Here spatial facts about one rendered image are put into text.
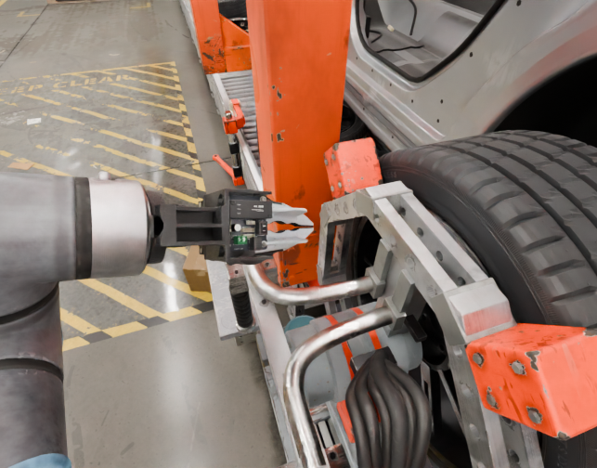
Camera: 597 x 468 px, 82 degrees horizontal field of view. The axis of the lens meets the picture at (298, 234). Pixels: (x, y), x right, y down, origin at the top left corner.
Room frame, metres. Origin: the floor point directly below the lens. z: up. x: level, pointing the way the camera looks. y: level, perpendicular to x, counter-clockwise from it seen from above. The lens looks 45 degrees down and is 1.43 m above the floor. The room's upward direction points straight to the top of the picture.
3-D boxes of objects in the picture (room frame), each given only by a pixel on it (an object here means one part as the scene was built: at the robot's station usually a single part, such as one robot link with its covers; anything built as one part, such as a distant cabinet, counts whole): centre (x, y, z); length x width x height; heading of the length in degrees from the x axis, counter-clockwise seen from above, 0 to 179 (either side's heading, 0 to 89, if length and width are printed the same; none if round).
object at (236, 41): (2.69, 0.28, 0.69); 0.52 x 0.17 x 0.35; 108
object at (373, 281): (0.36, -0.01, 1.03); 0.19 x 0.18 x 0.11; 108
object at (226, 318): (0.75, 0.23, 0.44); 0.43 x 0.17 x 0.03; 18
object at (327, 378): (0.28, -0.09, 0.85); 0.21 x 0.14 x 0.14; 108
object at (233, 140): (1.86, 0.39, 0.30); 0.09 x 0.05 x 0.50; 18
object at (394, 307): (0.17, -0.08, 1.03); 0.19 x 0.18 x 0.11; 108
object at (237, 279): (0.40, 0.09, 0.93); 0.09 x 0.05 x 0.05; 108
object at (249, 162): (1.96, 0.36, 0.28); 2.47 x 0.09 x 0.22; 18
